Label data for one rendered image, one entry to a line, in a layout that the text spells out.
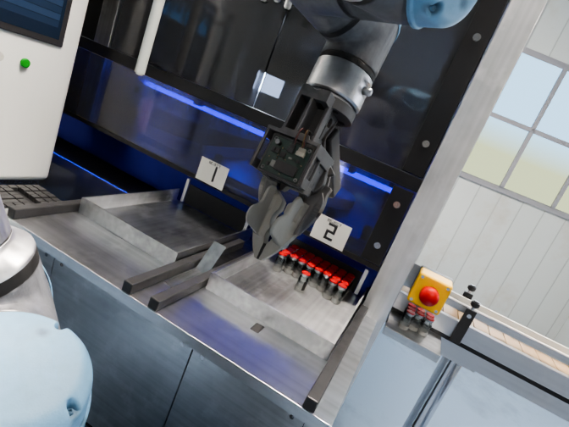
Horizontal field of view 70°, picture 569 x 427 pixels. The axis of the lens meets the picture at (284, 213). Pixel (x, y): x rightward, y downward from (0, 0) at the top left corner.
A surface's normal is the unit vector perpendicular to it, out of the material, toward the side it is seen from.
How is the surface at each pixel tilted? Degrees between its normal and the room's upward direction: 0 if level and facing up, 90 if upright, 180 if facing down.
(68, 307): 90
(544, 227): 90
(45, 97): 90
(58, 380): 7
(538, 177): 90
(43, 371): 8
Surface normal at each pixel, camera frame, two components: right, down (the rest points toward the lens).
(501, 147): -0.09, 0.24
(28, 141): 0.82, 0.43
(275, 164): -0.35, -0.18
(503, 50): -0.37, 0.11
